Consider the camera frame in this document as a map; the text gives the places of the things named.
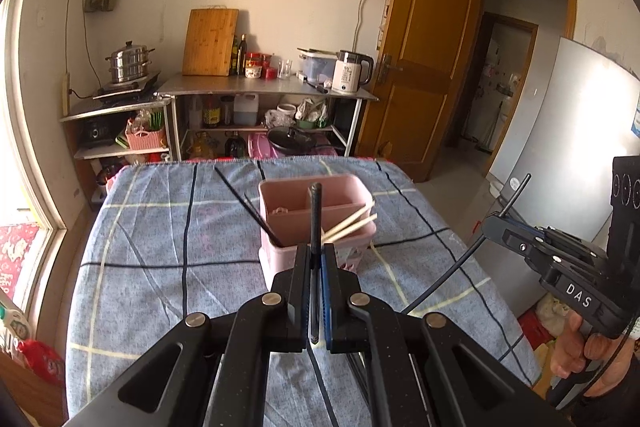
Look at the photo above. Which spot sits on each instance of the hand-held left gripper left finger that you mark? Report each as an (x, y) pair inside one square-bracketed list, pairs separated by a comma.
[(300, 297)]

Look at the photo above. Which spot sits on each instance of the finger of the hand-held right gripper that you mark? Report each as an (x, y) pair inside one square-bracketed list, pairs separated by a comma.
[(520, 252), (570, 252)]

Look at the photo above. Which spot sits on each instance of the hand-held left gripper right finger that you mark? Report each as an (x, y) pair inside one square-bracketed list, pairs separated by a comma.
[(327, 307)]

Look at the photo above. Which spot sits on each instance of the pink plastic utensil basket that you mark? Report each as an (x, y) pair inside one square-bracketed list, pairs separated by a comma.
[(275, 257)]

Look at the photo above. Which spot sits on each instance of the black chopstick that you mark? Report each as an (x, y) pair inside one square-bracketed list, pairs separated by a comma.
[(315, 217), (515, 193), (245, 202)]

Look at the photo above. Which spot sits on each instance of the light wooden chopstick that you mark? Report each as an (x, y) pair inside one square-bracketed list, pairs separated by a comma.
[(350, 219), (357, 227)]

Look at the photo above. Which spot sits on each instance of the person's right forearm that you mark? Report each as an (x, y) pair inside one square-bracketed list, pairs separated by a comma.
[(615, 404)]

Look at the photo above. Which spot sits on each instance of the person's right hand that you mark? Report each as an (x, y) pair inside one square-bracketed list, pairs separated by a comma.
[(567, 347)]

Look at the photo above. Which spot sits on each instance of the silver refrigerator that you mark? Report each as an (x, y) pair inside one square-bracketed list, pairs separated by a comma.
[(565, 132)]

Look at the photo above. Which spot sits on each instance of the blue plaid tablecloth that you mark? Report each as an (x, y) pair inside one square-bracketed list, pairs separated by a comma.
[(175, 232)]

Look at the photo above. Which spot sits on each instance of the black lidded pan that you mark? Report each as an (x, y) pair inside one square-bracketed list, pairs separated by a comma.
[(290, 141)]

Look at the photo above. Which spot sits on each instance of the white plastic jug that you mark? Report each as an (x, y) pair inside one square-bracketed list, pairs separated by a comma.
[(246, 111)]

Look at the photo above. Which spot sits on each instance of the soy sauce bottle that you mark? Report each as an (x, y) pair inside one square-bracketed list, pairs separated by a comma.
[(211, 114)]

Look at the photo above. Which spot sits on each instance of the brown wooden door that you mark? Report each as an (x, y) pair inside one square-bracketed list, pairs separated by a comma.
[(425, 57)]

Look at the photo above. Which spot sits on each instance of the pink woven basket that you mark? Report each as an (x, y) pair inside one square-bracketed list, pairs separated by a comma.
[(145, 140)]

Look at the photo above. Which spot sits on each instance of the metal kitchen shelf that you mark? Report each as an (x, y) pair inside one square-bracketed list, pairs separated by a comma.
[(225, 84)]

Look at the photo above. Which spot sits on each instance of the small red jar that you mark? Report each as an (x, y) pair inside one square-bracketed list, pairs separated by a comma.
[(272, 73)]

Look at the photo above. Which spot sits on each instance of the clear glass cup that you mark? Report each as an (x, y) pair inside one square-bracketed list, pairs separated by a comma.
[(284, 71)]

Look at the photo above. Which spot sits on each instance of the white electric kettle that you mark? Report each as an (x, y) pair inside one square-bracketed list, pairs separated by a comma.
[(345, 74)]

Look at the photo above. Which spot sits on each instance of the clear storage box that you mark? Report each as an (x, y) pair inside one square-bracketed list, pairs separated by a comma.
[(317, 67)]

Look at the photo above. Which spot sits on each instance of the white jar with red lid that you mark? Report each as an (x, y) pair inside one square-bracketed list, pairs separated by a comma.
[(253, 69)]

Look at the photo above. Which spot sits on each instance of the dark oil bottle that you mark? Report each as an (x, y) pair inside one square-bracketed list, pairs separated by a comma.
[(243, 57)]

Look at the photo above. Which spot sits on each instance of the black induction cooker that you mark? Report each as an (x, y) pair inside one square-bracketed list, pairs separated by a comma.
[(145, 86)]

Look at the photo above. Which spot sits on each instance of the wooden cutting board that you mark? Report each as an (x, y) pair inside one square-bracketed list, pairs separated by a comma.
[(210, 42)]

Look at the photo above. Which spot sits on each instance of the wooden side shelf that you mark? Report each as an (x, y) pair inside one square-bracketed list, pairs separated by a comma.
[(100, 111)]

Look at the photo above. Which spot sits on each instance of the steel steamer pot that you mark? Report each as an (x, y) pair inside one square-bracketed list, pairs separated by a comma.
[(129, 64)]

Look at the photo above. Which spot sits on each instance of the wall calendar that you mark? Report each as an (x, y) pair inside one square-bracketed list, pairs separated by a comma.
[(386, 7)]

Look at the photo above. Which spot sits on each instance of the wall power strip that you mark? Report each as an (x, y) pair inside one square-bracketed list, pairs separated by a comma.
[(66, 94)]

